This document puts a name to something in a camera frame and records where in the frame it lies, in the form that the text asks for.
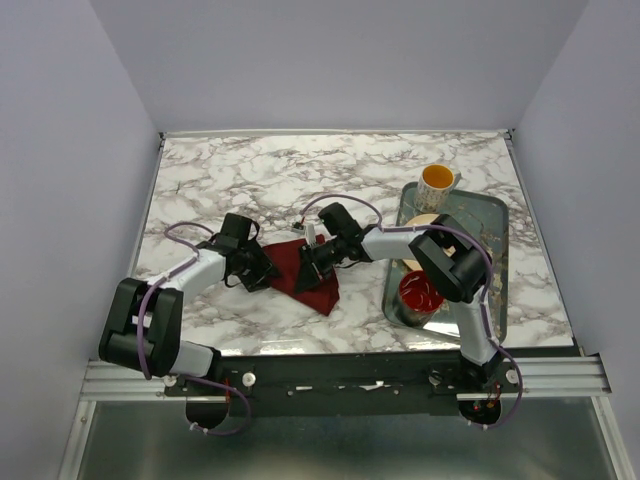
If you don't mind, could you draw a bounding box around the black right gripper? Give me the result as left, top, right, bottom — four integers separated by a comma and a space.
293, 237, 345, 296

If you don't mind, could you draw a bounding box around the dark red cloth napkin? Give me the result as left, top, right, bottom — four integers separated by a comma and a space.
263, 239, 340, 316

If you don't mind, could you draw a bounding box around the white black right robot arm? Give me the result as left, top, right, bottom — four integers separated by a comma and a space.
294, 214, 503, 392

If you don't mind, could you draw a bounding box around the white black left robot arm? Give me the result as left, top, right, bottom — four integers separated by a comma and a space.
99, 236, 280, 395

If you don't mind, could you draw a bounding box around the beige bird pattern plate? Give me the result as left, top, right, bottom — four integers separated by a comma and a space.
403, 213, 455, 271

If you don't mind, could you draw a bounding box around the red and black cup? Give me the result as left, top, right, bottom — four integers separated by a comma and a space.
395, 271, 444, 328

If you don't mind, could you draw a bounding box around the white floral mug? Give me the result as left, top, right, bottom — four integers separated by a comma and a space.
414, 164, 462, 213

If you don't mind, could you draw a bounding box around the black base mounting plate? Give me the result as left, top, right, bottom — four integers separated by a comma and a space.
164, 352, 521, 419

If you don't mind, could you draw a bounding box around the teal floral serving tray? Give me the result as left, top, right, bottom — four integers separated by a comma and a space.
381, 181, 509, 343

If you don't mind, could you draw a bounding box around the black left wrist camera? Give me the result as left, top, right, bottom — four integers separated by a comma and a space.
216, 213, 260, 249

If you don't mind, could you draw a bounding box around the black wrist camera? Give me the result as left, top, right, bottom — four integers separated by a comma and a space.
216, 213, 260, 249
291, 201, 365, 248

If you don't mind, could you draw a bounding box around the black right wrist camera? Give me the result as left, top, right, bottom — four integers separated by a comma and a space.
291, 201, 365, 248

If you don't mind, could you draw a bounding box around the aluminium frame rail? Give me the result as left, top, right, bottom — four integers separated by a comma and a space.
80, 354, 611, 401

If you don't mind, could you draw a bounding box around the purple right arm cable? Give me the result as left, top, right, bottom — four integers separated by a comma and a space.
292, 194, 524, 431

